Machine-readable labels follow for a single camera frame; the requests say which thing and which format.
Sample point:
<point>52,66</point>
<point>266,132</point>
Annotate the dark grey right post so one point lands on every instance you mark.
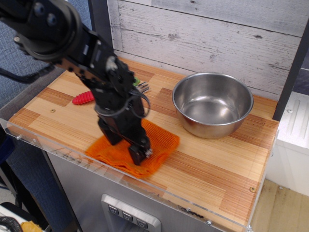
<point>293,74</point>

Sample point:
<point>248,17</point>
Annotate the orange knitted cloth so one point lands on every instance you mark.
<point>163,143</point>

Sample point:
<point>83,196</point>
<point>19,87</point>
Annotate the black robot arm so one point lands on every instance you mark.
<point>52,31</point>

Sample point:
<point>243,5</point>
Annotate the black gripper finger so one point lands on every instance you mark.
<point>148,152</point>
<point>137,154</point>

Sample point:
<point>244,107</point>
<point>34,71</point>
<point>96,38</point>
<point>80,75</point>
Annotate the stainless steel cabinet front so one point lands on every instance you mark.
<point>84,184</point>

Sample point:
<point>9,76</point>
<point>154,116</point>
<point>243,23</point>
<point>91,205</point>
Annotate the white side counter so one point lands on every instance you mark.
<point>288,165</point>

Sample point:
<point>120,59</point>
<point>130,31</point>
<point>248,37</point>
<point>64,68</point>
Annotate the dark grey left post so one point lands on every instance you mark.
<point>100,21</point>

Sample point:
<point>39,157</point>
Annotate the stainless steel bowl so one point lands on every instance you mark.
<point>211,105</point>

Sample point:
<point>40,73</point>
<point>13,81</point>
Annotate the purple toy eggplant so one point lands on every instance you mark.
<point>136,81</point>

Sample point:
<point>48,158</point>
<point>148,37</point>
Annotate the dark grey post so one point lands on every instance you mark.
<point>100,21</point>
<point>293,74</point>

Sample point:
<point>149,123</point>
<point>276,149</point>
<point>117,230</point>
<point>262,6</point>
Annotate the clear acrylic front guard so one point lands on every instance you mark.
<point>169,184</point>

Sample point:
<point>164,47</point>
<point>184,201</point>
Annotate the silver button control panel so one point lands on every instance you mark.
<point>122,217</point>

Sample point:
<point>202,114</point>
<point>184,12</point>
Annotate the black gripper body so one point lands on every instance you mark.
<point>125,123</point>

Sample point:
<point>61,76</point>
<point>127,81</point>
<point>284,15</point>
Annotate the red handled metal fork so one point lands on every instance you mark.
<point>87,97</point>

